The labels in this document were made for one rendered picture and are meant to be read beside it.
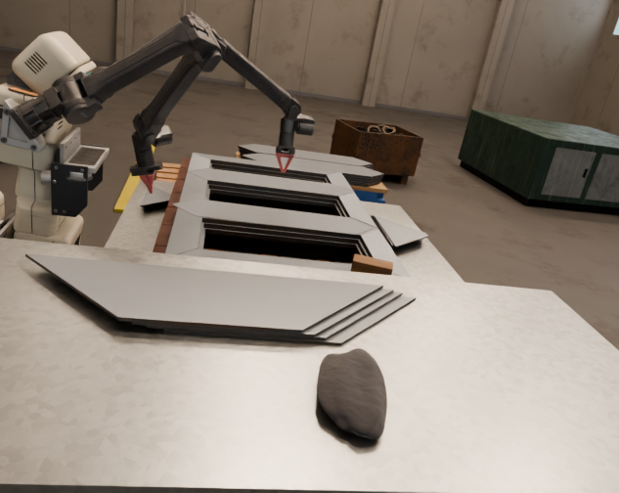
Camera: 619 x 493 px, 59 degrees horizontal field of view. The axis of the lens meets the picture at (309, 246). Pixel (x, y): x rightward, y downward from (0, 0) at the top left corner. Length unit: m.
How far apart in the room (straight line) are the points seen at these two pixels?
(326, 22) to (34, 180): 11.09
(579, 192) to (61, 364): 6.63
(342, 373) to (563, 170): 6.17
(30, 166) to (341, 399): 1.30
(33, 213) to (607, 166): 6.35
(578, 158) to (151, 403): 6.44
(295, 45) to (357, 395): 11.90
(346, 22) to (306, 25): 0.88
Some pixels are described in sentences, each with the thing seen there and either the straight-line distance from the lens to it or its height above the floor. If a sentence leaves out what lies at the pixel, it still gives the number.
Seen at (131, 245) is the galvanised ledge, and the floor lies 0.68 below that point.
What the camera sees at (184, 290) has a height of 1.07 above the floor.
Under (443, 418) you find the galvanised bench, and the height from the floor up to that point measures 1.05.
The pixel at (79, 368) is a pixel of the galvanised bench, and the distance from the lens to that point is 0.83.
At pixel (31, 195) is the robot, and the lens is 1.85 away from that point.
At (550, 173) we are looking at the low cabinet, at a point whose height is 0.42.
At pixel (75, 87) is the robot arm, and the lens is 1.59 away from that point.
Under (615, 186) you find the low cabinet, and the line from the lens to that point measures 7.38.
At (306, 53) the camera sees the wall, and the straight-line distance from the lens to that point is 12.57.
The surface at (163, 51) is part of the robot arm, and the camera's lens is 1.53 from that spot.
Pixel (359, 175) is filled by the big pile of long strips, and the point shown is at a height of 0.85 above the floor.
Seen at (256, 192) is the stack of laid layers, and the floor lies 0.84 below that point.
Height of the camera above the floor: 1.54
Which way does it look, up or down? 22 degrees down
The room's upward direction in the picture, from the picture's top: 10 degrees clockwise
